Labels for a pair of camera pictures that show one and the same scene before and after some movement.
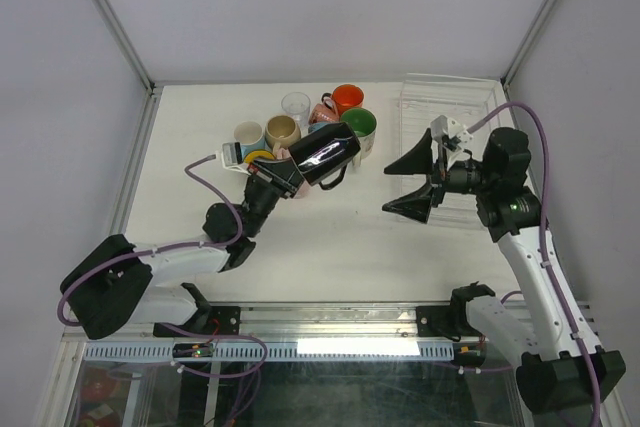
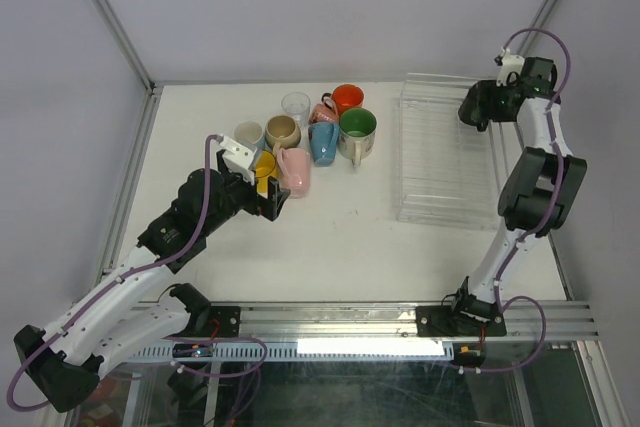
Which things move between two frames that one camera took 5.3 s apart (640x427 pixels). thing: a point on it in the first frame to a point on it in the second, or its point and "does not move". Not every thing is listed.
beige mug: x=281 y=131 does not move
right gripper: x=418 y=161 to x=487 y=90
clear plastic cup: x=298 y=105 does not move
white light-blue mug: x=250 y=136 does not move
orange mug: x=346 y=97 does not move
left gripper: x=282 y=175 to x=266 y=206
